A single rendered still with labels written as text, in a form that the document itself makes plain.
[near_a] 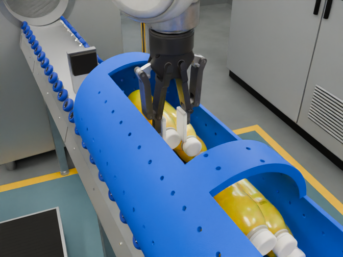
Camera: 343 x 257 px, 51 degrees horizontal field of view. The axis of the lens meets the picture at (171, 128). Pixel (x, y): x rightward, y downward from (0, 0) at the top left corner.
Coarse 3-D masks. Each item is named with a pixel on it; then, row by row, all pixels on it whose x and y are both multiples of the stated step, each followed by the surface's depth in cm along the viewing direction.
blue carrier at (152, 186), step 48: (96, 96) 75; (96, 144) 71; (144, 144) 59; (240, 144) 54; (144, 192) 55; (192, 192) 49; (288, 192) 64; (144, 240) 54; (192, 240) 45; (240, 240) 42; (336, 240) 57
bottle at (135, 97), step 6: (138, 90) 82; (132, 96) 81; (138, 96) 80; (132, 102) 80; (138, 102) 78; (138, 108) 77; (168, 114) 75; (150, 120) 73; (168, 120) 73; (168, 126) 72; (174, 126) 73
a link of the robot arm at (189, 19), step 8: (192, 8) 54; (184, 16) 54; (192, 16) 55; (152, 24) 55; (160, 24) 54; (168, 24) 54; (176, 24) 54; (184, 24) 54; (192, 24) 55; (160, 32) 56; (168, 32) 56; (176, 32) 56; (184, 32) 57
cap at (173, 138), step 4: (168, 132) 71; (172, 132) 71; (176, 132) 71; (168, 136) 70; (172, 136) 70; (176, 136) 71; (180, 136) 71; (168, 140) 70; (172, 140) 71; (176, 140) 71; (180, 140) 72; (168, 144) 71; (172, 144) 72; (176, 144) 72; (172, 148) 72
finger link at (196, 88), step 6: (198, 54) 65; (204, 60) 64; (192, 66) 66; (204, 66) 64; (192, 72) 66; (198, 72) 64; (192, 78) 66; (198, 78) 65; (192, 84) 67; (198, 84) 66; (192, 90) 67; (198, 90) 67; (192, 96) 69; (198, 96) 67; (198, 102) 68
